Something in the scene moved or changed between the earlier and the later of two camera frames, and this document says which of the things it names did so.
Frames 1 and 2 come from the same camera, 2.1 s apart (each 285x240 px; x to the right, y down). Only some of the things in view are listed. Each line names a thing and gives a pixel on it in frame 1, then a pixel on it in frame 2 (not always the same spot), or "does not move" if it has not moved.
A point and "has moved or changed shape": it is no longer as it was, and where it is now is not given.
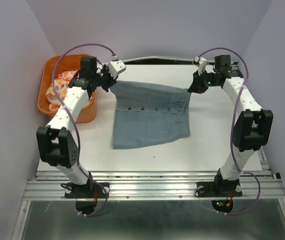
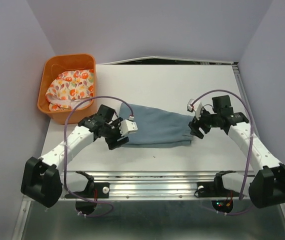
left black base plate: (88, 190) does not move
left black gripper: (111, 80) -> (111, 142)
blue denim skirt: (145, 112) has moved or changed shape
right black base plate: (222, 188) does not move
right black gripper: (197, 86) -> (194, 124)
